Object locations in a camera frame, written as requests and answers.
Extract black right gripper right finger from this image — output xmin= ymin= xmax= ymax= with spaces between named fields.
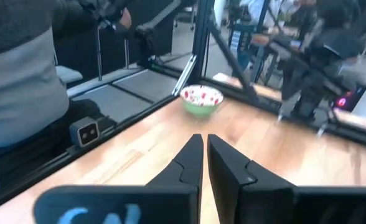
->
xmin=207 ymin=134 xmax=366 ymax=224

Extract silver metal bracket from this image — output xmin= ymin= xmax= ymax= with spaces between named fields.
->
xmin=171 ymin=54 xmax=198 ymax=97

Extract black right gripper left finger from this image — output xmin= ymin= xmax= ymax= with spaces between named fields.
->
xmin=33 ymin=134 xmax=204 ymax=224

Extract black vertical frame post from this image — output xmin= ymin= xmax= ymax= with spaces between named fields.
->
xmin=191 ymin=0 xmax=215 ymax=85

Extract black box with red lights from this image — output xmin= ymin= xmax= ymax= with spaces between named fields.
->
xmin=334 ymin=82 xmax=366 ymax=113

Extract grey table-level camera box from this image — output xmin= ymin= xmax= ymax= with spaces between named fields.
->
xmin=69 ymin=116 xmax=100 ymax=148

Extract person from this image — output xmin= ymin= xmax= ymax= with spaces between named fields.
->
xmin=240 ymin=0 xmax=299 ymax=24
xmin=0 ymin=0 xmax=133 ymax=187

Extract black diagonal frame brace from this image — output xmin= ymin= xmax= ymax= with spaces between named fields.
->
xmin=207 ymin=17 xmax=260 ymax=102

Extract grey stool seat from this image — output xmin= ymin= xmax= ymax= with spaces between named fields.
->
xmin=55 ymin=65 xmax=84 ymax=85

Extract green bowl red flower pattern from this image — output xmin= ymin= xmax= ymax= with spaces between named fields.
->
xmin=179 ymin=84 xmax=225 ymax=118

